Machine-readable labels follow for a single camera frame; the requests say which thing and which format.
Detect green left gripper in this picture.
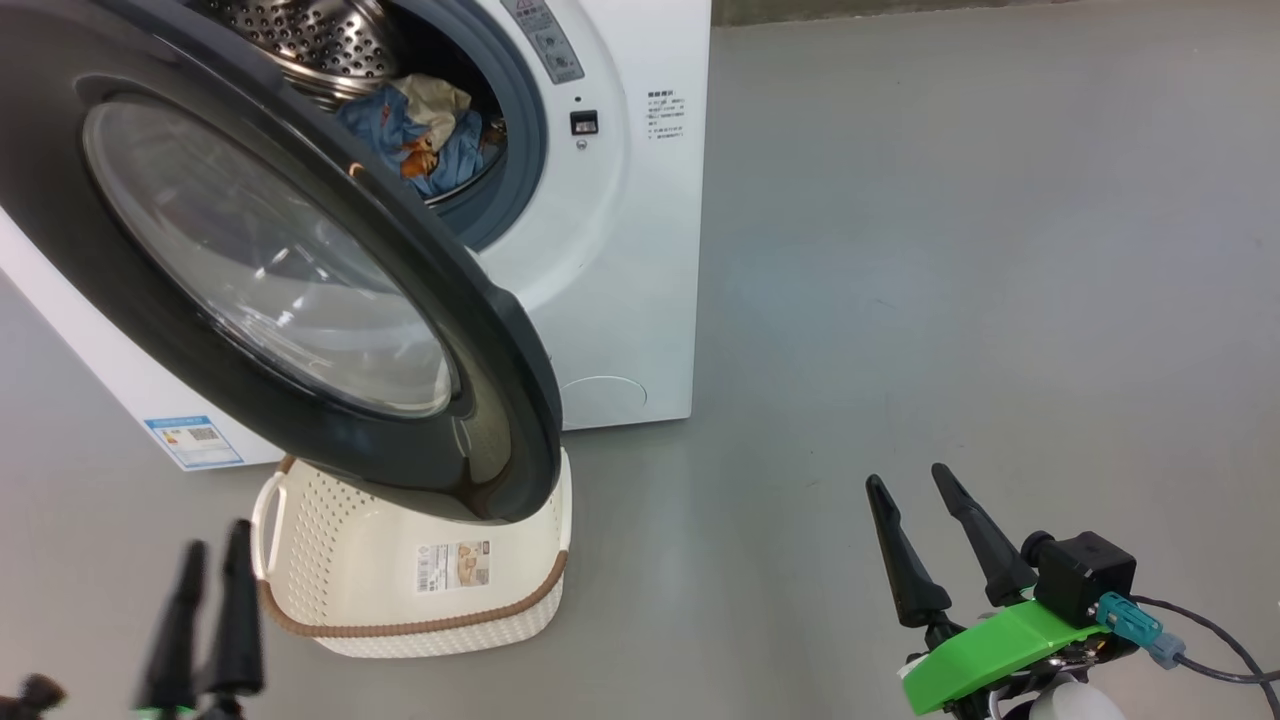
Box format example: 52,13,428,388
130,518,265,720

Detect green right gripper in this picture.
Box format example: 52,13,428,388
865,462,1111,717

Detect dark round washer door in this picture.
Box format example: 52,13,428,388
0,0,564,524

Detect blue printed garment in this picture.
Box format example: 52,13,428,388
335,83,501,198

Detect cream printed garment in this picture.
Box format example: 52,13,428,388
390,73,473,151

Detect cream perforated laundry basket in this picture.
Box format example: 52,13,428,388
250,447,573,659

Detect basket product label sticker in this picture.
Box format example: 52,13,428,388
416,540,492,594

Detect white front-load washing machine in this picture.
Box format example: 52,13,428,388
0,0,713,471

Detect grey rubber door gasket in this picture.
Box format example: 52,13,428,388
385,0,549,253

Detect blue energy label sticker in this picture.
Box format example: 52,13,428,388
143,415,246,471

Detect round washer filter cover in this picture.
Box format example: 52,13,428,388
560,375,649,431

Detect printed text label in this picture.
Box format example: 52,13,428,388
645,88,688,141

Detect perforated steel washer drum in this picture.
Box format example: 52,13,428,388
185,0,511,206

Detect grey warning label sticker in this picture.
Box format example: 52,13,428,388
500,0,586,85

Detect right camera cable teal plug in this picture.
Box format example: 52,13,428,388
1095,590,1280,720

